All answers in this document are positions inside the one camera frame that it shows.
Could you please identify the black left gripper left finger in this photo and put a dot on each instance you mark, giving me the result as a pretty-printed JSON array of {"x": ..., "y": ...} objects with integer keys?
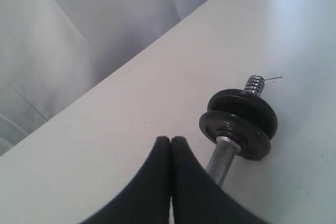
[{"x": 146, "y": 198}]

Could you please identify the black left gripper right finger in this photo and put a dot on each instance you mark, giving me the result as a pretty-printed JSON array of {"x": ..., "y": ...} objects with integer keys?
[{"x": 195, "y": 197}]

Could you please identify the chrome threaded dumbbell bar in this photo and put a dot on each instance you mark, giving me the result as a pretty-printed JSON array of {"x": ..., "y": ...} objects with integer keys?
[{"x": 226, "y": 149}]

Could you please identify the small dark sliver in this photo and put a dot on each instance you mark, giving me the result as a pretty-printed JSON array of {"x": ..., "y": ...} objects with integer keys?
[{"x": 273, "y": 78}]

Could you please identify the white backdrop curtain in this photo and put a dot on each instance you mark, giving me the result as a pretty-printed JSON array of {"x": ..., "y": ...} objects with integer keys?
[{"x": 54, "y": 51}]

